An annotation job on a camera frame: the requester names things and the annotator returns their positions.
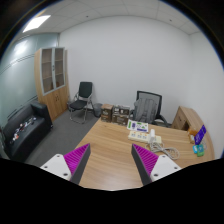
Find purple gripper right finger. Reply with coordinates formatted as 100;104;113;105
131;144;180;185

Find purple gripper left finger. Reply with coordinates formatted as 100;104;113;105
41;144;91;184

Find white charger plug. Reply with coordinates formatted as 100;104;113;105
149;129;156;143

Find white power strip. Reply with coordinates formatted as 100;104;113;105
128;131;162;144

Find white green printed box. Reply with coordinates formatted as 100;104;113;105
127;120;148;132

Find small green blue packets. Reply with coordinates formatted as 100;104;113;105
192;144;205;157

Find small orange box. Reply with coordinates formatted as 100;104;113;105
187;128;197;144

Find grey backpack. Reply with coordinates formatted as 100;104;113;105
134;98;156;124

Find black office swivel chair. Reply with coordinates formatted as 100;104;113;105
132;90;168;127

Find purple standing card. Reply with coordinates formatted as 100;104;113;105
194;126;206;145

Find wooden side desk drawer unit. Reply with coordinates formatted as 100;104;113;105
171;106;203;132

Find black leather sofa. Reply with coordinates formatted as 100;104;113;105
3;102;53;162

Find black folding visitor chair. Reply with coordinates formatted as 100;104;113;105
68;81;93;124

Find dark printed cardboard box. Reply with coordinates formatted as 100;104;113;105
112;105;130;126

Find brown cardboard box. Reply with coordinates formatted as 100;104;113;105
101;104;113;122

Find grey waste bin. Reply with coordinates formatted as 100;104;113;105
93;103;102;118

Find wooden glass-door cabinet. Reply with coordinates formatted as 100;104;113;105
34;47;68;120

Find ceiling light panel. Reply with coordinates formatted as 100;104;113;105
23;15;50;32

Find white coiled power cable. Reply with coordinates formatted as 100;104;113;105
147;140;181;160

